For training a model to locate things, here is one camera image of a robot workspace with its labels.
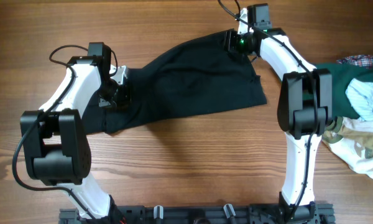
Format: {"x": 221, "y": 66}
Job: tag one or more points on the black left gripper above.
{"x": 125, "y": 101}

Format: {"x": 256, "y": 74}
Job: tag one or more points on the light blue striped shirt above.
{"x": 360, "y": 96}

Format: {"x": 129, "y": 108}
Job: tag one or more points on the black polo shirt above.
{"x": 196, "y": 77}

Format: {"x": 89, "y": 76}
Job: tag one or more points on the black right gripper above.
{"x": 229, "y": 38}

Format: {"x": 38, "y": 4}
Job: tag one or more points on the red plaid shirt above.
{"x": 365, "y": 61}

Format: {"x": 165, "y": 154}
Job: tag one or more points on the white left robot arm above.
{"x": 54, "y": 153}

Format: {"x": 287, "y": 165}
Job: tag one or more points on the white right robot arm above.
{"x": 304, "y": 109}

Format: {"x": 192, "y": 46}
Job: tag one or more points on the beige cream garment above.
{"x": 352, "y": 141}

